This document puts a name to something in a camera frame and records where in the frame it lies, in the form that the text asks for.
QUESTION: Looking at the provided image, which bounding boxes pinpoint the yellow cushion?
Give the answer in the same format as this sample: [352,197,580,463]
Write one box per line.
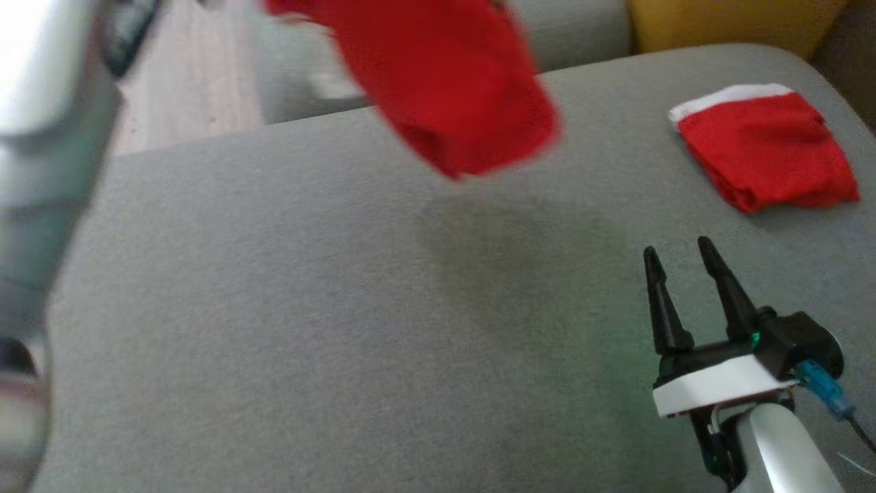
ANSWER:
[628,0,849,61]

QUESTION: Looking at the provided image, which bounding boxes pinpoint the blue right camera cable plug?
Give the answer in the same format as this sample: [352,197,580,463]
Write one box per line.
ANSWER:
[794,361,856,420]

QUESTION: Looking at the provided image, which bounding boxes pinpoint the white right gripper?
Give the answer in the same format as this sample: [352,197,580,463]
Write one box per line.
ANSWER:
[643,236,799,490]

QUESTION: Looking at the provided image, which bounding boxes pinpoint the large grey sofa seat cushion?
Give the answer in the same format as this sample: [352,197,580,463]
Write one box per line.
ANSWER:
[31,42,876,493]

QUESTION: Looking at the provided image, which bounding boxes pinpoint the small grey sofa cushion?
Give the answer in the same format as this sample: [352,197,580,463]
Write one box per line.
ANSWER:
[250,0,632,125]

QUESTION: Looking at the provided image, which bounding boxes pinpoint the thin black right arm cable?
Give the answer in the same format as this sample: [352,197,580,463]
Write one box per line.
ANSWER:
[847,413,876,454]

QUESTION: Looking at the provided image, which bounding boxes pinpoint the folded red and white garment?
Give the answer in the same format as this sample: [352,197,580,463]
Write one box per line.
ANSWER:
[669,84,861,214]

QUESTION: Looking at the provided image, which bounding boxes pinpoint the red and white sports jersey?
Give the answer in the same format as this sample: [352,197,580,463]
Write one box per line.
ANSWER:
[263,0,562,180]

